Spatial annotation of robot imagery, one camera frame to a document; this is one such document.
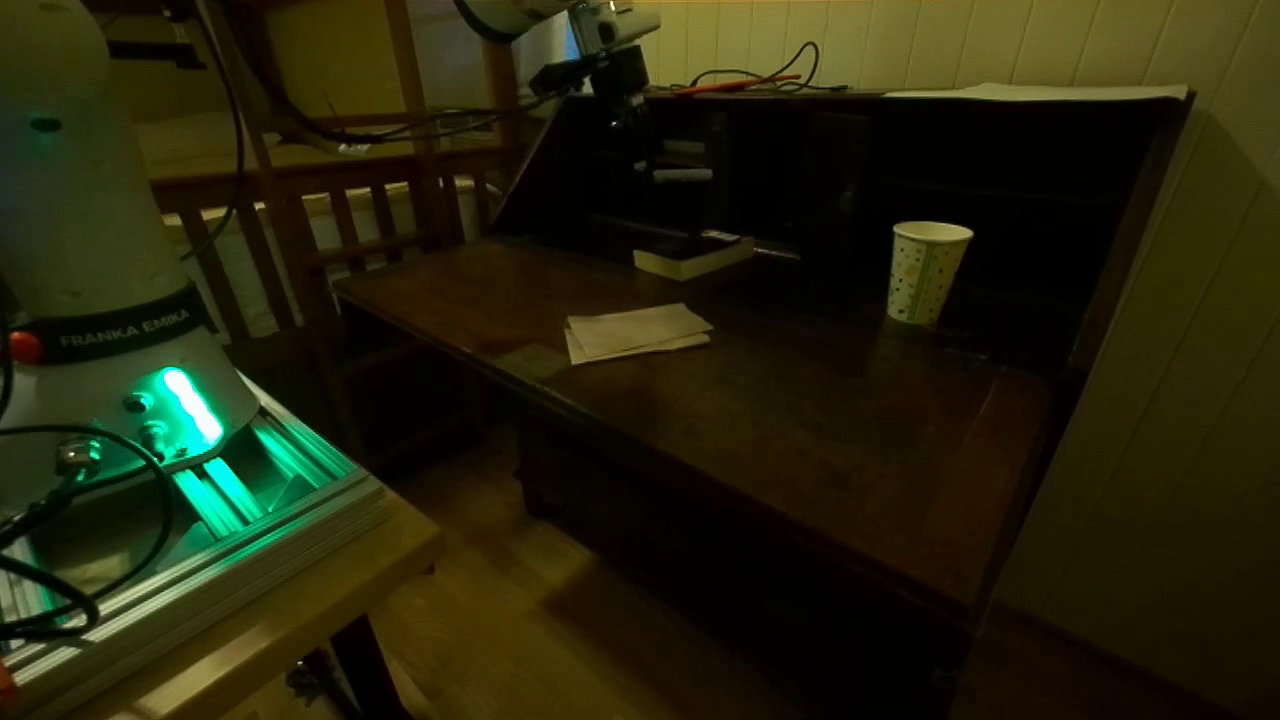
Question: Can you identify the dark wooden secretary desk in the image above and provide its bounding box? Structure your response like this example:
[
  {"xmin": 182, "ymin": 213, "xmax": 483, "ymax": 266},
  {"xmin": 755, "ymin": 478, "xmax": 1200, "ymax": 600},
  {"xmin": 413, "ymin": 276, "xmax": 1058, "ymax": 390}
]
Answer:
[{"xmin": 334, "ymin": 80, "xmax": 1200, "ymax": 720}]

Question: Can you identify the blue box with label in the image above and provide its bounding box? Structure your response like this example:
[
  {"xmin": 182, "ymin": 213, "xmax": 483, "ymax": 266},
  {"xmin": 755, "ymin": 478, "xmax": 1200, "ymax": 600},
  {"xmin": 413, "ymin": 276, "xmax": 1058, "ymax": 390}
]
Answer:
[{"xmin": 630, "ymin": 228, "xmax": 760, "ymax": 282}]

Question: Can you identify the wooden slat chair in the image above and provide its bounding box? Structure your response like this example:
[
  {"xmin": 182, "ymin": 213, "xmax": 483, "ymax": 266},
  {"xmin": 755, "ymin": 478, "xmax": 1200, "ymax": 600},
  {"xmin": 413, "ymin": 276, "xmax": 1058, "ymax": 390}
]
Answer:
[{"xmin": 143, "ymin": 0, "xmax": 538, "ymax": 455}]

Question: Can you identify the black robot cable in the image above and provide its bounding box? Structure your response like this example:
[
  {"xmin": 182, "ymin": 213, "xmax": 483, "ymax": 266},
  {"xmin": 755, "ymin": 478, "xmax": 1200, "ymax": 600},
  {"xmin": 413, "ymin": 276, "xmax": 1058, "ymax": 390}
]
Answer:
[
  {"xmin": 184, "ymin": 0, "xmax": 538, "ymax": 232},
  {"xmin": 0, "ymin": 419, "xmax": 182, "ymax": 646}
]

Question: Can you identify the white paper coffee cup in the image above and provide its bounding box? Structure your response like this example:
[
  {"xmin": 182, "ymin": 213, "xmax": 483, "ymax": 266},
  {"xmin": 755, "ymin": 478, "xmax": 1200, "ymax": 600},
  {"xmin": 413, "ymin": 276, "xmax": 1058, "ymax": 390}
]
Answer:
[{"xmin": 883, "ymin": 215, "xmax": 978, "ymax": 328}]

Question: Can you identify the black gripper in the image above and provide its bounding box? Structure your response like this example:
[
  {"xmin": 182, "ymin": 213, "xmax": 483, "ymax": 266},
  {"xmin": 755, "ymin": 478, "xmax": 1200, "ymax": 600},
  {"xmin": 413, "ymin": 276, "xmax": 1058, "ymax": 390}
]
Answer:
[{"xmin": 574, "ymin": 39, "xmax": 658, "ymax": 123}]

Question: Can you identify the red handled tool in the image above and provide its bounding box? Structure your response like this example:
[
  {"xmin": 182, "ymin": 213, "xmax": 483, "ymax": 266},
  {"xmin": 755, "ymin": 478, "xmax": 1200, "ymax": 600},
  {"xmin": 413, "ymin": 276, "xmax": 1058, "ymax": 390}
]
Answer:
[{"xmin": 688, "ymin": 77, "xmax": 782, "ymax": 99}]

